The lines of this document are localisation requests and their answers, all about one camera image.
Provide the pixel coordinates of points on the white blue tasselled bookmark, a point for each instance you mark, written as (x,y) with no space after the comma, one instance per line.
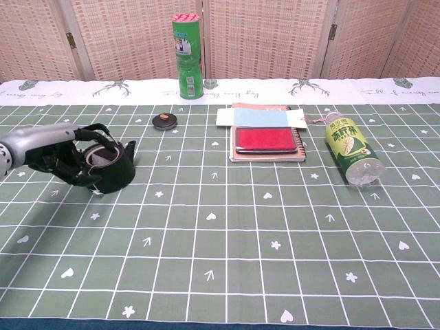
(258,118)

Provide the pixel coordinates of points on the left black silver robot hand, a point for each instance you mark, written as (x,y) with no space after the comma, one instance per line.
(41,141)

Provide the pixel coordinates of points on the black cast iron teapot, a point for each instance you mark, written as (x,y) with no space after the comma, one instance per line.
(120,172)

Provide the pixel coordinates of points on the lemon tea plastic bottle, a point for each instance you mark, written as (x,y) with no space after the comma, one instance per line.
(350,144)

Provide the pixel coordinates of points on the black teapot lid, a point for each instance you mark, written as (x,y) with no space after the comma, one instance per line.
(165,123)

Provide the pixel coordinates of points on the red ink pad case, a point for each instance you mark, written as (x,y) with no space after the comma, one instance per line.
(266,139)

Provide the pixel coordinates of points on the green grid tablecloth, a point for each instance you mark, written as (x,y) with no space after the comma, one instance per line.
(258,258)

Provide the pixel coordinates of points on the bamboo folding screen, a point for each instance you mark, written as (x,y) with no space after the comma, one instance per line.
(275,41)

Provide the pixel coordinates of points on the green cylindrical snack can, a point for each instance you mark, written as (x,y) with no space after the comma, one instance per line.
(188,65)

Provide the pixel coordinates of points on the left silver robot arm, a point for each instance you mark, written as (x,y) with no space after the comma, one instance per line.
(4,158)

